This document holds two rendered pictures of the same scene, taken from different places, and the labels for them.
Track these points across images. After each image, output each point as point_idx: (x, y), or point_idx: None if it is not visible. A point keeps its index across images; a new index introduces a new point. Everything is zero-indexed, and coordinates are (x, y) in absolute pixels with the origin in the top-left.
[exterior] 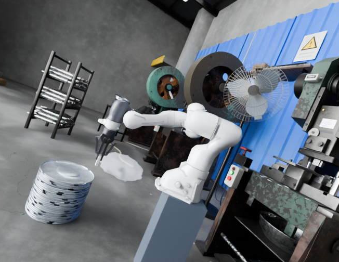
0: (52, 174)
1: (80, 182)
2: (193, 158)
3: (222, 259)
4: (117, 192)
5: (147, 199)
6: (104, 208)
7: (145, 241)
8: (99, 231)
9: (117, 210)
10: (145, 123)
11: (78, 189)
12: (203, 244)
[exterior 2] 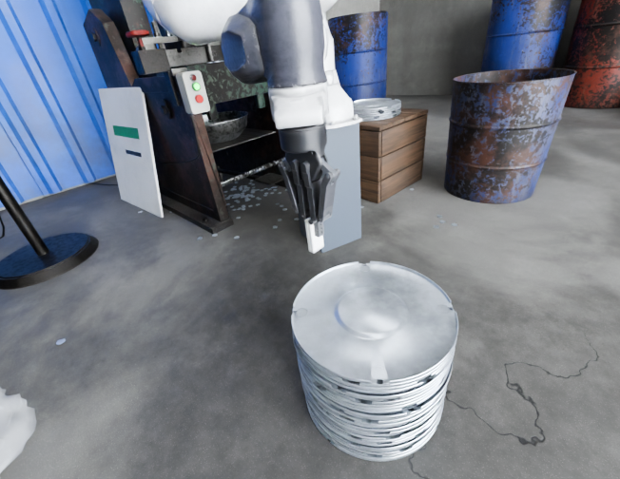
0: (428, 301)
1: (369, 268)
2: (333, 57)
3: (274, 179)
4: (136, 391)
5: (111, 327)
6: (257, 343)
7: (346, 199)
8: None
9: (237, 327)
10: None
11: None
12: (216, 222)
